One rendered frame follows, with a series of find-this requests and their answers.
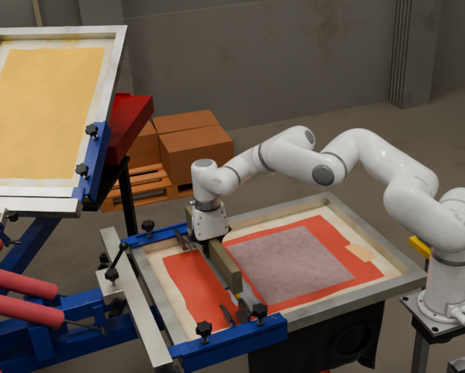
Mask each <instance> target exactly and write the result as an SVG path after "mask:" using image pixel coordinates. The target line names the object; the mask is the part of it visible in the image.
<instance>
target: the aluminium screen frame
mask: <svg viewBox="0 0 465 373"><path fill-rule="evenodd" d="M321 206H327V207H328V208H329V209H330V210H331V211H332V212H334V213H335V214H336V215H337V216H338V217H339V218H340V219H341V220H342V221H343V222H344V223H346V224H347V225H348V226H349V227H350V228H351V229H352V230H354V231H355V232H356V233H357V234H358V235H359V236H361V237H362V238H363V239H364V240H365V241H366V242H367V243H368V244H369V245H370V246H371V247H372V248H374V249H375V250H376V251H377V252H378V253H379V254H381V255H382V256H383V257H384V258H385V259H386V260H388V261H389V262H390V263H391V264H392V265H393V266H394V267H395V268H396V269H397V270H398V271H399V272H401V273H402V275H400V276H398V277H395V278H391V279H389V280H385V281H382V282H380V283H376V284H373V285H371V286H367V287H364V288H362V289H358V290H355V291H352V292H348V293H346V294H343V295H339V296H337V297H334V298H330V299H328V300H324V301H321V302H319V303H315V304H313V305H310V306H305V307H303V308H300V309H296V310H294V311H291V312H288V313H285V314H282V316H283V317H284V319H285V318H286V319H287V333H288V332H292V331H295V330H297V329H301V328H304V327H306V326H310V325H313V324H315V323H318V322H321V321H323V320H327V319H330V318H332V317H336V316H339V315H342V314H345V313H347V312H351V311H353V310H356V309H360V308H362V307H365V306H368V305H371V304H374V303H377V302H380V301H383V300H386V299H389V298H392V297H395V296H397V295H401V294H403V293H406V292H410V291H412V290H415V289H419V288H421V287H424V286H426V280H427V273H426V272H425V271H424V270H423V269H422V268H420V267H419V266H418V265H417V264H416V263H414V262H413V261H412V260H410V259H409V258H408V257H407V256H406V255H405V254H404V253H403V252H401V251H400V250H399V249H398V248H396V247H395V246H394V245H393V244H391V243H390V242H389V241H388V240H387V239H386V238H385V237H384V236H382V235H381V234H380V233H379V232H377V231H376V230H375V229H374V228H372V227H371V226H370V225H369V224H368V223H367V222H366V221H364V220H363V219H362V218H361V217H360V216H358V215H357V214H356V213H355V212H353V211H352V210H351V209H350V208H349V207H348V206H347V205H346V204H344V203H343V202H342V201H340V200H339V199H338V198H337V197H335V196H334V195H333V194H332V193H331V192H330V191H328V192H323V193H320V194H317V195H311V196H308V197H305V198H300V199H297V200H294V201H289V202H286V203H282V204H277V205H275V206H269V207H266V208H263V209H258V210H255V211H251V212H247V213H244V214H240V215H235V216H232V217H229V218H227V221H228V225H229V226H230V227H231V229H232V230H231V231H233V230H236V229H241V228H244V227H247V226H252V225H255V224H259V223H263V222H266V221H271V220H274V219H277V218H282V217H285V216H288V215H293V214H296V213H299V212H304V211H307V210H310V209H314V208H318V207H321ZM177 245H180V244H179V243H178V241H177V237H174V238H170V239H166V240H163V241H159V242H155V243H150V244H147V245H144V246H139V247H136V248H133V249H132V247H131V246H129V250H130V254H131V256H132V259H133V261H134V263H135V265H136V268H137V270H138V273H139V274H140V276H141V279H142V281H143V283H144V285H145V288H146V290H147V292H148V294H149V296H150V299H151V301H152V303H153V305H154V307H155V310H156V312H157V314H158V317H159V319H160V321H161V323H162V326H163V327H164V330H165V332H166V334H167V336H168V338H169V341H170V343H171V345H172V346H174V345H177V344H180V343H183V342H186V341H187V342H188V340H187V338H186V336H185V334H184V332H183V329H182V328H181V325H180V323H179V322H178V319H177V317H176V316H175V313H174V311H173V309H172V307H171V305H170V303H169V301H168V299H167V297H166V295H165V294H164V291H163V289H162V287H161V284H160V283H159V281H158V278H157V277H156V275H155V273H154V271H153V268H152V267H151V265H150V262H149V261H148V259H147V256H146V255H145V254H148V253H151V252H156V251H158V250H162V249H167V248H170V247H173V246H177Z"/></svg>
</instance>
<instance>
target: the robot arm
mask: <svg viewBox="0 0 465 373"><path fill-rule="evenodd" d="M314 147H315V137H314V135H313V133H312V131H311V130H310V129H308V128H307V127H303V126H294V127H290V128H289V129H287V130H284V131H283V132H281V133H279V134H277V135H275V136H273V137H272V138H270V139H268V140H266V141H265V142H263V143H261V144H259V145H257V146H255V147H253V148H251V149H249V150H247V151H245V152H243V153H241V154H240V155H237V156H235V157H234V158H233V159H231V160H230V161H228V162H227V163H226V164H225V165H223V166H222V167H220V168H218V166H217V164H216V162H214V161H213V160H210V159H201V160H197V161H195V162H194V163H193V164H192V166H191V175H192V182H193V194H194V197H193V201H190V206H193V212H192V228H193V230H192V232H191V235H190V237H189V239H190V241H192V242H196V243H199V244H201V246H202V252H203V254H205V255H206V256H207V258H208V257H209V256H210V255H209V247H208V245H207V239H210V238H214V237H217V239H218V240H219V241H220V243H221V242H222V241H223V238H224V237H225V236H226V234H227V233H228V232H230V231H231V230H232V229H231V227H230V226H229V225H228V221H227V214H226V210H225V207H224V203H223V202H222V201H221V199H220V197H227V196H229V195H231V194H232V193H234V191H236V190H237V188H239V187H240V186H241V185H242V184H243V183H245V182H246V181H247V180H249V179H250V178H252V177H254V176H256V175H257V174H260V173H261V174H263V175H273V174H275V173H277V172H279V173H281V174H282V175H285V176H287V177H290V178H294V179H296V180H299V181H302V182H304V183H307V184H311V185H313V186H315V187H320V188H324V189H332V188H335V187H337V186H339V185H340V184H342V183H343V182H344V180H345V179H346V178H347V177H348V175H349V174H350V173H351V172H352V171H353V170H354V168H356V167H357V166H358V165H359V164H362V165H363V167H364V169H365V170H366V171H367V172H368V173H369V174H370V175H371V176H372V177H373V178H374V179H375V180H377V181H379V182H381V183H382V184H383V185H384V186H386V187H387V188H386V190H385V192H384V198H383V202H384V207H385V210H386V211H387V213H388V214H389V216H390V217H391V218H392V219H393V220H394V221H396V222H397V223H399V224H400V225H402V226H403V227H404V228H406V229H408V230H409V231H410V232H411V233H413V234H414V235H416V236H418V237H419V238H420V239H422V240H423V241H425V242H427V243H428V244H429V245H431V246H432V247H431V252H430V257H429V268H428V273H427V280H426V289H425V290H423V291H422V292H420V294H419V295H418V300H417V304H418V308H419V309H420V310H421V312H422V313H423V314H425V315H426V316H427V317H429V318H431V319H433V320H435V321H438V322H441V323H461V324H462V325H464V326H465V188H463V187H458V188H454V189H451V190H450V191H448V192H446V193H445V194H444V195H443V196H442V197H441V199H440V201H439V202H437V201H436V200H434V199H433V198H434V197H435V195H436V193H437V191H438V187H439V180H438V177H437V175H436V174H435V173H434V172H433V171H432V170H430V169H429V168H427V167H425V166H424V165H423V164H421V163H419V162H418V161H416V160H415V159H413V158H411V157H410V156H408V155H407V154H406V153H404V152H402V151H400V150H399V149H397V148H395V147H394V146H393V145H391V144H389V143H388V142H387V141H385V140H384V139H383V138H381V137H380V136H378V135H376V134H375V133H373V132H371V131H369V130H366V129H360V128H357V129H351V130H347V131H346V132H343V133H341V134H340V135H339V136H337V137H336V138H334V139H333V140H332V141H331V142H330V143H329V144H328V145H327V146H326V147H325V148H324V149H323V150H322V151H321V152H320V153H317V152H313V150H314Z"/></svg>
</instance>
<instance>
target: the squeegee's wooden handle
mask: <svg viewBox="0 0 465 373"><path fill-rule="evenodd" d="M185 212H186V219H187V226H188V228H190V229H191V230H193V228H192V212H193V206H190V205H189V206H186V207H185ZM207 245H208V247H209V255H210V259H211V261H212V262H213V263H214V265H215V267H216V268H217V270H218V271H219V272H220V274H221V276H222V277H223V279H224V280H225V281H226V283H227V285H228V286H229V289H230V291H231V292H232V294H233V295H235V294H238V293H241V292H243V285H242V274H241V270H240V269H239V268H238V266H237V265H236V264H235V262H234V260H233V259H232V258H231V257H230V255H229V254H228V252H227V251H226V249H225V248H224V247H223V246H222V244H221V243H220V241H219V240H218V239H217V237H214V238H210V239H207Z"/></svg>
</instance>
